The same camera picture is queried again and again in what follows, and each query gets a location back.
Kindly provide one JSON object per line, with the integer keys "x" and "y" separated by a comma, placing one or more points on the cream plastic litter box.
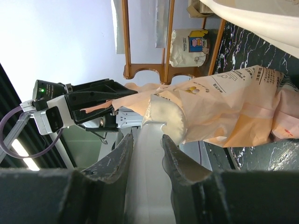
{"x": 276, "y": 21}

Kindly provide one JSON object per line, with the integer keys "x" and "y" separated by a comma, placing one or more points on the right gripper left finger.
{"x": 95, "y": 195}

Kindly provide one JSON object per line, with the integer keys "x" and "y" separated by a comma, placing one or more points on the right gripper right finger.
{"x": 200, "y": 196}

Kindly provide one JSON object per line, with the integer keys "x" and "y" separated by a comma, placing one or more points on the pink cat litter bag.
{"x": 239, "y": 108}

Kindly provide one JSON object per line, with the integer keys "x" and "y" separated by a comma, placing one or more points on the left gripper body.
{"x": 84, "y": 97}

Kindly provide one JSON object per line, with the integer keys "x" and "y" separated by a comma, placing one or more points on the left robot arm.
{"x": 48, "y": 90}

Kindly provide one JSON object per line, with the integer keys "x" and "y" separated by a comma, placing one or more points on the clear plastic scoop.
{"x": 148, "y": 193}

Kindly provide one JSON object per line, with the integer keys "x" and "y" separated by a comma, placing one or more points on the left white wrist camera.
{"x": 50, "y": 116}

